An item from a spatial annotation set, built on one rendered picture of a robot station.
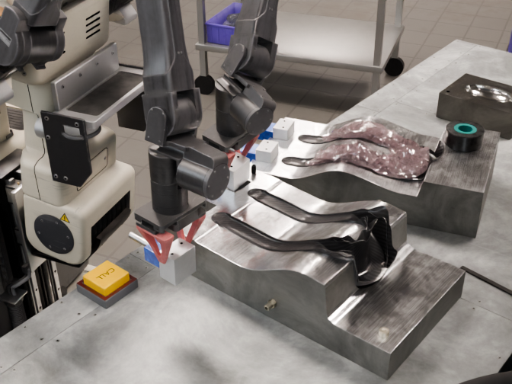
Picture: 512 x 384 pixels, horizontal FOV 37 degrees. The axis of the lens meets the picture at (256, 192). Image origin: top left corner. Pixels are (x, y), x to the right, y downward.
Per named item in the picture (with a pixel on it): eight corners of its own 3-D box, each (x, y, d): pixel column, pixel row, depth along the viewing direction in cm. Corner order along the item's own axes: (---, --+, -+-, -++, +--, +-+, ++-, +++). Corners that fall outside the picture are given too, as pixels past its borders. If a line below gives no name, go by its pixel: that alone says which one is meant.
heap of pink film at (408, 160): (300, 170, 165) (301, 138, 161) (325, 132, 179) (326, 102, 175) (420, 193, 157) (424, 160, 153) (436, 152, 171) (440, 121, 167)
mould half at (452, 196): (244, 190, 170) (244, 147, 164) (285, 136, 190) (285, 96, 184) (475, 238, 154) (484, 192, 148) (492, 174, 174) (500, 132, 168)
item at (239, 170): (185, 163, 159) (184, 144, 155) (201, 151, 162) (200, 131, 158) (234, 192, 153) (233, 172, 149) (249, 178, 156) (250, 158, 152)
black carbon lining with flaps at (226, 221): (206, 228, 146) (203, 187, 141) (258, 192, 156) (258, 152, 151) (361, 304, 127) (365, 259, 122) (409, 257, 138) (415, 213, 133)
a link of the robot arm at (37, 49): (11, 32, 135) (-15, 33, 131) (43, 4, 129) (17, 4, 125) (31, 79, 135) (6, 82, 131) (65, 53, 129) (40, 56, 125)
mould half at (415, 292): (163, 260, 149) (158, 203, 142) (248, 202, 166) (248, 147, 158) (387, 380, 122) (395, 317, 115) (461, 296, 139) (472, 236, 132)
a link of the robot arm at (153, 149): (164, 129, 118) (139, 144, 114) (200, 142, 115) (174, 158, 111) (167, 168, 122) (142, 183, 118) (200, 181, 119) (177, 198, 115)
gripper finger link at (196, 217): (208, 249, 128) (206, 203, 123) (178, 270, 124) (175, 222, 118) (179, 233, 132) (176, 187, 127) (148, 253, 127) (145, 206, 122)
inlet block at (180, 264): (121, 254, 133) (118, 228, 130) (142, 240, 136) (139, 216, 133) (175, 286, 126) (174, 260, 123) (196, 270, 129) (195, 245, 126)
